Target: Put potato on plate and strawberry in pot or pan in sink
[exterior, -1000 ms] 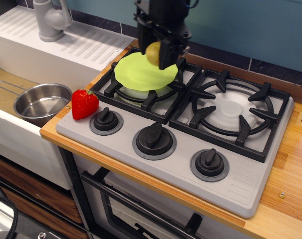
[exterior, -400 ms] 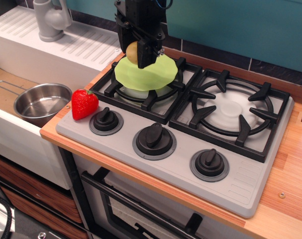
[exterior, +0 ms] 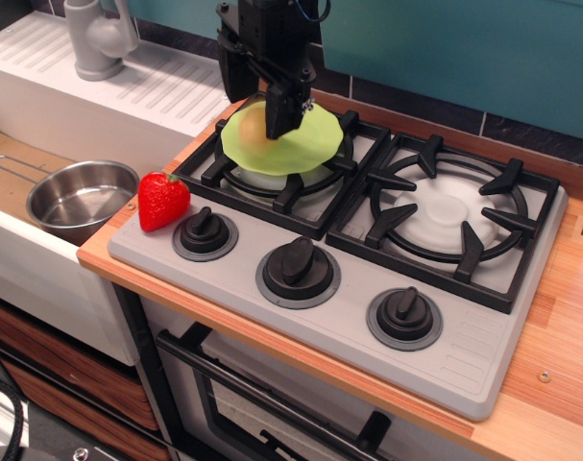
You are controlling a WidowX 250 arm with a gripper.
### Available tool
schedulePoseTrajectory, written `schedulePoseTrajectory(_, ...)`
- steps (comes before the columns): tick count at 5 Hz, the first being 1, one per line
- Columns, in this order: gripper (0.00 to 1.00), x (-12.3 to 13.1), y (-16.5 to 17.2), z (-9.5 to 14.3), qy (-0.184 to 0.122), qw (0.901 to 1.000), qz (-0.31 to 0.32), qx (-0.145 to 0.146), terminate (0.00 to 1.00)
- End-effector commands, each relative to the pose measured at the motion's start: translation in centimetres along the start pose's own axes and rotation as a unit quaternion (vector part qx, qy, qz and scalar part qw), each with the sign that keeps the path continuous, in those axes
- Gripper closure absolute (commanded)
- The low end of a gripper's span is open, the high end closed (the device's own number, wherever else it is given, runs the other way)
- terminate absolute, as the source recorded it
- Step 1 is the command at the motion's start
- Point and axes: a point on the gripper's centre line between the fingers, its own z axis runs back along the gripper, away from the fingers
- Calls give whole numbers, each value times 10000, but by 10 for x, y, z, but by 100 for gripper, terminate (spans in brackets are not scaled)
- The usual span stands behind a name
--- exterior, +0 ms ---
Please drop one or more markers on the black oven door handle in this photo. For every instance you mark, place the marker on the black oven door handle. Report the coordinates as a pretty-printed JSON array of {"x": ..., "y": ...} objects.
[{"x": 364, "y": 447}]

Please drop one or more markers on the black middle stove knob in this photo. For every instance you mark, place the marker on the black middle stove knob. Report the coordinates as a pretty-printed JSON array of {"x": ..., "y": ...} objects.
[{"x": 298, "y": 275}]

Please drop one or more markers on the grey toy faucet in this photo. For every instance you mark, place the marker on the grey toy faucet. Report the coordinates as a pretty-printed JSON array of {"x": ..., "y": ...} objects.
[{"x": 100, "y": 44}]

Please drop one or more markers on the teal cabinet left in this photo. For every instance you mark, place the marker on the teal cabinet left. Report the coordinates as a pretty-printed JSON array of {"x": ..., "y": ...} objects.
[{"x": 176, "y": 13}]

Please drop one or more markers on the white toy sink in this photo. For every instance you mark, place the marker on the white toy sink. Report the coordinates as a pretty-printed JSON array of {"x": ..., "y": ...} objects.
[{"x": 143, "y": 117}]

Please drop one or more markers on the wooden drawer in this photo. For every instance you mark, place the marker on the wooden drawer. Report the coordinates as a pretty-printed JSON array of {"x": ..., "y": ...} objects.
[
  {"x": 102, "y": 377},
  {"x": 103, "y": 429}
]

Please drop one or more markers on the black right burner grate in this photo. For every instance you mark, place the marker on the black right burner grate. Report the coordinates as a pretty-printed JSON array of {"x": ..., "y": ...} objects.
[{"x": 450, "y": 219}]

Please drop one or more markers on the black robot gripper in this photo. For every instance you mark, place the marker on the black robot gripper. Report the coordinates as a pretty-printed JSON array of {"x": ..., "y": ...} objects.
[{"x": 268, "y": 41}]

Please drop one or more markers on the red toy strawberry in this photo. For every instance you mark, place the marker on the red toy strawberry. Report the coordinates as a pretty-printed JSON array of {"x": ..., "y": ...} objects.
[{"x": 162, "y": 199}]

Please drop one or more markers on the small steel pot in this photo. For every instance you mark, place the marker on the small steel pot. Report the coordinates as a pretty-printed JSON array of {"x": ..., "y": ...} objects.
[{"x": 75, "y": 201}]

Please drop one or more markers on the grey toy stove top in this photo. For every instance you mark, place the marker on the grey toy stove top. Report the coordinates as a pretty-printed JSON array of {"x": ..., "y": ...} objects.
[{"x": 462, "y": 371}]

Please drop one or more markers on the toy oven door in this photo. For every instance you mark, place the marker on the toy oven door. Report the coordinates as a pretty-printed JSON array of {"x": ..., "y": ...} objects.
[{"x": 237, "y": 426}]

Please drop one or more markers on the black left stove knob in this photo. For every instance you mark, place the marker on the black left stove knob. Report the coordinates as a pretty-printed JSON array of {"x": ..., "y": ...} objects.
[{"x": 205, "y": 236}]

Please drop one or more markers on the black burner grate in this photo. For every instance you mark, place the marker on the black burner grate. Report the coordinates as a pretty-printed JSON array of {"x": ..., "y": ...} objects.
[
  {"x": 305, "y": 203},
  {"x": 450, "y": 219}
]

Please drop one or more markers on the green plastic plate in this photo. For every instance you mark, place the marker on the green plastic plate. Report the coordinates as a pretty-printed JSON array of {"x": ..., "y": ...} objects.
[{"x": 316, "y": 141}]

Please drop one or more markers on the upper wooden drawer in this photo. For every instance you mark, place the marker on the upper wooden drawer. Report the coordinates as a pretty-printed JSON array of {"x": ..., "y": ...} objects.
[{"x": 102, "y": 377}]

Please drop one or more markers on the black right stove knob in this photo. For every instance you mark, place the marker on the black right stove knob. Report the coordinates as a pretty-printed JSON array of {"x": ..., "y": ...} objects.
[{"x": 405, "y": 320}]

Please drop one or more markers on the black stove knob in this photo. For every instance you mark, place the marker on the black stove knob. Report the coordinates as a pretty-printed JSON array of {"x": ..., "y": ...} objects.
[
  {"x": 298, "y": 275},
  {"x": 205, "y": 236},
  {"x": 405, "y": 320}
]

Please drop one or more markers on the black left burner grate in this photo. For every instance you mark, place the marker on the black left burner grate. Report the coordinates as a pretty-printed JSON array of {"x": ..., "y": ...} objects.
[{"x": 305, "y": 203}]

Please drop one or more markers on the yellow toy potato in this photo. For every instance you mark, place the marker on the yellow toy potato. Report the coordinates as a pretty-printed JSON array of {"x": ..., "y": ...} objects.
[{"x": 252, "y": 126}]

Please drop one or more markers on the lower wooden drawer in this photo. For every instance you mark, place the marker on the lower wooden drawer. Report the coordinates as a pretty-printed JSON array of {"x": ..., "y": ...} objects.
[{"x": 103, "y": 429}]

